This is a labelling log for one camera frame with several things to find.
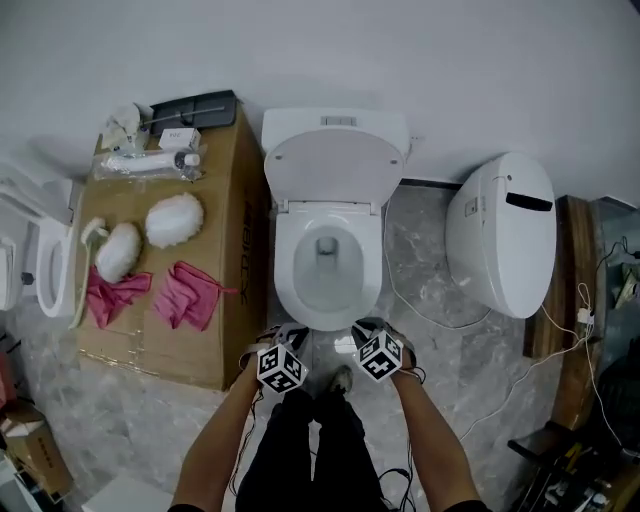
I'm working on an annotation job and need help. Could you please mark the small white box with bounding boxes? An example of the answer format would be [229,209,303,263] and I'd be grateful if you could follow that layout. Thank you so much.
[158,128,202,150]

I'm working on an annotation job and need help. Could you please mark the white fluffy brush head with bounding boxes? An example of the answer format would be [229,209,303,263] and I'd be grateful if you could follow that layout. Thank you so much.
[94,222,145,285]
[144,192,205,250]

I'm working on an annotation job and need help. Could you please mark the thin black cable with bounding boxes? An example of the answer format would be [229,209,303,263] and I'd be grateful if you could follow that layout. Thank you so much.
[597,235,640,281]

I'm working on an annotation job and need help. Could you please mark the person's grey shoe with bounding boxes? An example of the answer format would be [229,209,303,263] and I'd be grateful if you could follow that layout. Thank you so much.
[327,364,355,396]

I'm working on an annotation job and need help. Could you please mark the white toilet with tank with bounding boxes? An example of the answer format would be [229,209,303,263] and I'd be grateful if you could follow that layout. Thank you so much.
[261,108,412,333]

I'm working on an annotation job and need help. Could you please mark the white toilet with closed lid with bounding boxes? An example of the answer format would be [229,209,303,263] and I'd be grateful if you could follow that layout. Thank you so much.
[0,237,21,311]

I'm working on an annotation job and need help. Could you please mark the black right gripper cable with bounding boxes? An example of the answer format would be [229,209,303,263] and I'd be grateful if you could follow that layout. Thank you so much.
[377,367,427,507]

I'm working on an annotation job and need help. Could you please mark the dark wooden step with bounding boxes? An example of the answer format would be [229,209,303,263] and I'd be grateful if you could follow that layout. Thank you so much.
[523,195,609,431]

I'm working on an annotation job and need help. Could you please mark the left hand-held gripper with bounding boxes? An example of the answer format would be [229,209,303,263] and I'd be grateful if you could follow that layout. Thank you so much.
[256,322,310,395]

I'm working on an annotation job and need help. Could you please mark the person's right forearm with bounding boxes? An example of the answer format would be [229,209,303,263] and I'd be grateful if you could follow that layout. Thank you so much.
[389,372,484,512]

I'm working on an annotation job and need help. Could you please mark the person's left forearm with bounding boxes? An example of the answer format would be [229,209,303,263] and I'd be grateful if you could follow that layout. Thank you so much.
[169,369,264,512]

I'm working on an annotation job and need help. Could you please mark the person's black trousers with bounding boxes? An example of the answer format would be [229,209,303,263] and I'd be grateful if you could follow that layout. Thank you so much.
[234,387,391,512]

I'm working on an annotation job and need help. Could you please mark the plastic-wrapped white tube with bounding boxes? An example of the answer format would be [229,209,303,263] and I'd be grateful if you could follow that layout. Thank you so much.
[92,147,206,182]

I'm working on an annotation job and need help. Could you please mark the large brown cardboard box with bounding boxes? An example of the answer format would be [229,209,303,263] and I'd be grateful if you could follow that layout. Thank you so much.
[77,104,271,392]

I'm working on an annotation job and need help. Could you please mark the black equipment rack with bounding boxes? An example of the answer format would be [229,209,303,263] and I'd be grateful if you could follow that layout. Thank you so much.
[507,349,640,512]

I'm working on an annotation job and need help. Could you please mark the red bag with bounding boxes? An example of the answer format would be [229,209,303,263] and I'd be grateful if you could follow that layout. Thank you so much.
[0,349,16,406]

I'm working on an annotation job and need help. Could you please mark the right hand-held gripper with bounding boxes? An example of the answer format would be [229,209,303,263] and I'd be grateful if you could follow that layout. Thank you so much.
[351,319,404,383]

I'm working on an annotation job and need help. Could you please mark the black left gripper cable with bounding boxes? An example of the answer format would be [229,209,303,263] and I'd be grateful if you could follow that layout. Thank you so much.
[229,389,265,497]

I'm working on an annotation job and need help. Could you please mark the crumpled white cloth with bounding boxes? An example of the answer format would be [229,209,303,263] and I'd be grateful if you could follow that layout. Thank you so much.
[97,103,151,151]

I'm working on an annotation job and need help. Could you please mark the black plastic tray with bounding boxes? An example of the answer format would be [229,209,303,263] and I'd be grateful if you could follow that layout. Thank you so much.
[149,89,237,130]

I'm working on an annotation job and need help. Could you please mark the long white floor cable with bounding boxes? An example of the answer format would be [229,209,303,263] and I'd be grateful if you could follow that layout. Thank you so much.
[459,282,626,446]

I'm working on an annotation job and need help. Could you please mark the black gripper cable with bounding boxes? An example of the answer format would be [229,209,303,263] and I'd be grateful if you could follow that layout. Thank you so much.
[229,389,265,497]
[377,367,427,507]

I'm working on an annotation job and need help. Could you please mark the small brown cardboard box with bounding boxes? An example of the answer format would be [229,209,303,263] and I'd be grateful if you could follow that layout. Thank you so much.
[0,399,76,504]

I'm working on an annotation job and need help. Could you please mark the white toilet with raised lid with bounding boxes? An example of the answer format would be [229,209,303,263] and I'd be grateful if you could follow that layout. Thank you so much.
[0,159,84,320]

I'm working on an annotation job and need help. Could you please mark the white brush with handle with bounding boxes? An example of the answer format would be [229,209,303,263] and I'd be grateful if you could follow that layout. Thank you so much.
[68,216,109,330]

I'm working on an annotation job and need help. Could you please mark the pink cloth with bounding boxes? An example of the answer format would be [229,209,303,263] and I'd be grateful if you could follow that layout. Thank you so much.
[84,264,154,330]
[152,260,239,332]

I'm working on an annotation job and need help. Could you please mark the white egg-shaped smart toilet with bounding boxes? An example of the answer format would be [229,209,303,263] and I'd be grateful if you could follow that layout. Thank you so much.
[444,152,557,320]

